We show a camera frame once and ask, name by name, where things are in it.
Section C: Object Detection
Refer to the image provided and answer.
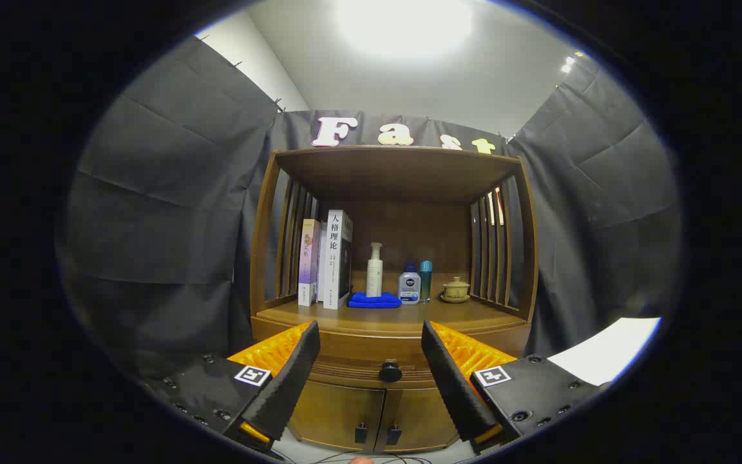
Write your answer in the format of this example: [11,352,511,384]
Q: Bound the white board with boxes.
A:
[548,317,661,386]

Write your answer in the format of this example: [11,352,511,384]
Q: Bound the white bottle blue pump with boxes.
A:
[398,262,421,305]

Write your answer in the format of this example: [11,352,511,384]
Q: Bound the wooden cabinet door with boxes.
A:
[374,387,475,454]
[289,380,386,452]

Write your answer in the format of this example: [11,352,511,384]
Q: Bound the brown wooden drawer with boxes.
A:
[252,329,531,389]

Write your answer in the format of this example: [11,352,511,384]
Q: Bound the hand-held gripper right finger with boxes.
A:
[421,320,610,455]

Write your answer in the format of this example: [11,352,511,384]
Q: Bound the thick white black book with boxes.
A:
[323,209,354,310]

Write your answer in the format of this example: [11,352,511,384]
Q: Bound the purple white book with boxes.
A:
[298,218,321,307]

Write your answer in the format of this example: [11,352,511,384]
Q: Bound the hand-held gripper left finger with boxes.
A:
[146,320,321,452]

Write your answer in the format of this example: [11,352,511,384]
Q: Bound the tall white pump bottle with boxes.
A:
[366,242,384,298]

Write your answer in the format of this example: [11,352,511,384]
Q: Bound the blue folded cloth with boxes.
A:
[348,292,402,309]

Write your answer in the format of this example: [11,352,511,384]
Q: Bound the brown wooden cabinet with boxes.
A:
[249,145,539,454]

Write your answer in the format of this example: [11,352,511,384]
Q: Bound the wooden countertop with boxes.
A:
[256,271,529,336]

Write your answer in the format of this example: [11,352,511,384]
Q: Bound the black floor cables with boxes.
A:
[281,448,436,464]

